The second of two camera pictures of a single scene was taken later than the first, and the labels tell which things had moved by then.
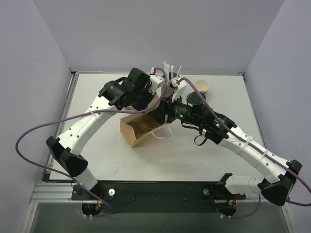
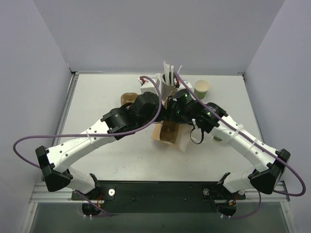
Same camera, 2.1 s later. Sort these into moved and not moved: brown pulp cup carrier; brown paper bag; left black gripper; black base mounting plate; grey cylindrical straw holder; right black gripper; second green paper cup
Moved: brown pulp cup carrier; brown paper bag; left black gripper
Not moved: grey cylindrical straw holder; black base mounting plate; right black gripper; second green paper cup
